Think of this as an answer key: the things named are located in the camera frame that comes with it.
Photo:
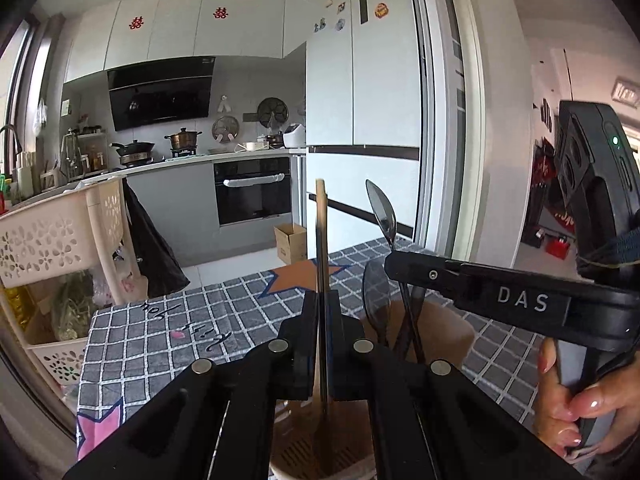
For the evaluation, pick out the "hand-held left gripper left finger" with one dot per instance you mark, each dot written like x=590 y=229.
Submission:
x=305 y=340

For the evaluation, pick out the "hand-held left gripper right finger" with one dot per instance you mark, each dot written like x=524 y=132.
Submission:
x=345 y=355

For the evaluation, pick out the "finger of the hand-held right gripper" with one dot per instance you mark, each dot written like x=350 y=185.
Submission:
x=420 y=272

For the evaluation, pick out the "beige plastic utensil holder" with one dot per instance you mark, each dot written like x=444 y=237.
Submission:
x=450 y=330

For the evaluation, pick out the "wooden chopstick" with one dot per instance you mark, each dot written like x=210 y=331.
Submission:
x=322 y=235

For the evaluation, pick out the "person's right hand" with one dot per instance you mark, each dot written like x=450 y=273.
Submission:
x=617 y=395

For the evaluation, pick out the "red box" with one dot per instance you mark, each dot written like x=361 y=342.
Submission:
x=556 y=247

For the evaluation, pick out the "grey checked star tablecloth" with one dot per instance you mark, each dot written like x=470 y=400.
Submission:
x=225 y=310

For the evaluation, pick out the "cardboard box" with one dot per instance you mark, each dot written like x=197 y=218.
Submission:
x=292 y=245

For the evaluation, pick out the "red black floor rack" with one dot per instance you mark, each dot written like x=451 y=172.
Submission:
x=547 y=180

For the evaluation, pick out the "black built-in oven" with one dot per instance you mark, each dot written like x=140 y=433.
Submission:
x=252 y=195

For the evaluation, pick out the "glass sliding door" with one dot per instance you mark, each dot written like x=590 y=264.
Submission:
x=450 y=110

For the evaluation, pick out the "grey kitchen counter cabinet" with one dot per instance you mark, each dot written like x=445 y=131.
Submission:
x=190 y=210

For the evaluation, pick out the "black plastic bag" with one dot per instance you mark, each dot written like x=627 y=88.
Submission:
x=150 y=250

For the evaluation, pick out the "white rice cooker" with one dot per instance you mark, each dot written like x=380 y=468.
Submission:
x=294 y=136

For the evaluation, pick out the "white refrigerator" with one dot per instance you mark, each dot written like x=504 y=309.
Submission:
x=380 y=85

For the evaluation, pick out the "green vegetables bag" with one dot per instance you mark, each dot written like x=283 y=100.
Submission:
x=74 y=305

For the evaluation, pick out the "copper cooking pot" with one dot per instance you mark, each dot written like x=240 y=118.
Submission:
x=182 y=139

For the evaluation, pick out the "black wok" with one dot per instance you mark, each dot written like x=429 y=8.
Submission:
x=134 y=149

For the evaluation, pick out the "beige plastic storage trolley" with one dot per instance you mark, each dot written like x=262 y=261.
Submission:
x=50 y=240

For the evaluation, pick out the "black range hood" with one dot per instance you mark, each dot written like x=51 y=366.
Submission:
x=160 y=92

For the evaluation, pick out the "spice rack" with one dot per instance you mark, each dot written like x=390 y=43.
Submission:
x=85 y=155

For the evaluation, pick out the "yellow oil bottle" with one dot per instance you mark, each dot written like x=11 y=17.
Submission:
x=11 y=307

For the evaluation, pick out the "red paper decal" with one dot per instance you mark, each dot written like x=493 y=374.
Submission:
x=135 y=23
x=219 y=12

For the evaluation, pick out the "white upper cabinets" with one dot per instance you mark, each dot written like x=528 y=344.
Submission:
x=175 y=30

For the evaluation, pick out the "steel kitchen faucet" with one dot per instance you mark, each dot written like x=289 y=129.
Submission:
x=10 y=132

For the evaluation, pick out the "dark wall frames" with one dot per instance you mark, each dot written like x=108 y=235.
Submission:
x=545 y=116

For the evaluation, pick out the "round dark wall rack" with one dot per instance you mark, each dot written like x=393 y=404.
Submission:
x=273 y=111

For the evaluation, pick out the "round wall trivet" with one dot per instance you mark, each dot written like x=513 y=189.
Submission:
x=225 y=128

